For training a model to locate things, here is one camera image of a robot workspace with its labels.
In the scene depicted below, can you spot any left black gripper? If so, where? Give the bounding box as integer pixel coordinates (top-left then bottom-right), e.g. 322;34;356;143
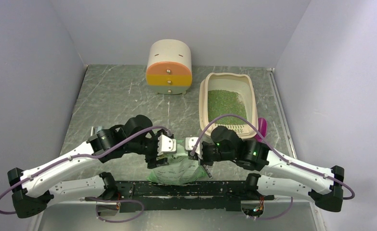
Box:
127;128;169;167

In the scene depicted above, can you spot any green litter bag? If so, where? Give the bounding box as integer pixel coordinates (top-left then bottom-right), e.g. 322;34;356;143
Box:
146;144;207;185

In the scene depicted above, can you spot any magenta plastic scoop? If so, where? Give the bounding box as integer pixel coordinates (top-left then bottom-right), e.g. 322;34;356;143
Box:
255;117;268;142

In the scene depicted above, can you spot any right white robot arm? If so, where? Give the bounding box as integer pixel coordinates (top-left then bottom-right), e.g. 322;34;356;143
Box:
199;126;344;212

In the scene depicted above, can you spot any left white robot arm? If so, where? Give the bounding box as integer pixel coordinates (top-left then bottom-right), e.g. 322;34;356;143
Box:
8;115;177;218

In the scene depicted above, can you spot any beige litter box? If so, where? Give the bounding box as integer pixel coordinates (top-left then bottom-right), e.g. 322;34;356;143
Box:
199;73;259;129

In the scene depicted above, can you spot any beige orange drawer cabinet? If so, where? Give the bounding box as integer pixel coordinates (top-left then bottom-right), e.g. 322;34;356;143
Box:
145;39;193;95

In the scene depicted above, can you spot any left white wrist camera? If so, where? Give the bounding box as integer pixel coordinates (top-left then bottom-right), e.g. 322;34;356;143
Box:
157;135;177;156

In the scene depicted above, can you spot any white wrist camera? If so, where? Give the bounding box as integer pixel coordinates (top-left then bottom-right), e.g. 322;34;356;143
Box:
184;137;203;160
157;135;177;156

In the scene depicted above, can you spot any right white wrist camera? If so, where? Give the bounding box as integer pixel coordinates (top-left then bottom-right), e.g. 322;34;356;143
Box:
184;137;203;160

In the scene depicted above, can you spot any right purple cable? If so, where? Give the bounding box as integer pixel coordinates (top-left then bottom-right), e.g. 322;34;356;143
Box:
190;114;356;221

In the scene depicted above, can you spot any purple cable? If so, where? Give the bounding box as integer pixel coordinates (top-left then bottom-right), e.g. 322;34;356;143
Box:
0;125;173;224
190;114;356;221

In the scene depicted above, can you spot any black mounting rail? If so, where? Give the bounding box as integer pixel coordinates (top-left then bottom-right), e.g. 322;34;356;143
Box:
98;180;260;213

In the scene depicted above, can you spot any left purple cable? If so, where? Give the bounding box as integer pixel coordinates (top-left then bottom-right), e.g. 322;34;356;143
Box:
0;125;173;224

